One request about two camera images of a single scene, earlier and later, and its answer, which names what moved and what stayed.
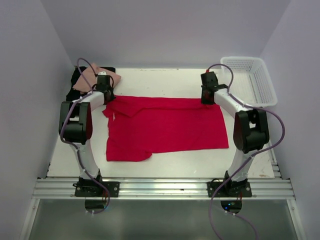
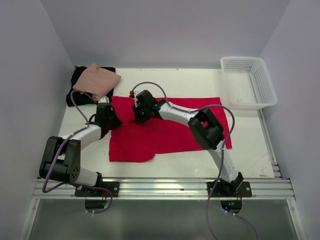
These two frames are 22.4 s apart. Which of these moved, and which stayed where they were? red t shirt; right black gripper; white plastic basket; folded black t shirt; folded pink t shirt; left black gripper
Moved: right black gripper; left black gripper
Stayed: folded black t shirt; white plastic basket; red t shirt; folded pink t shirt
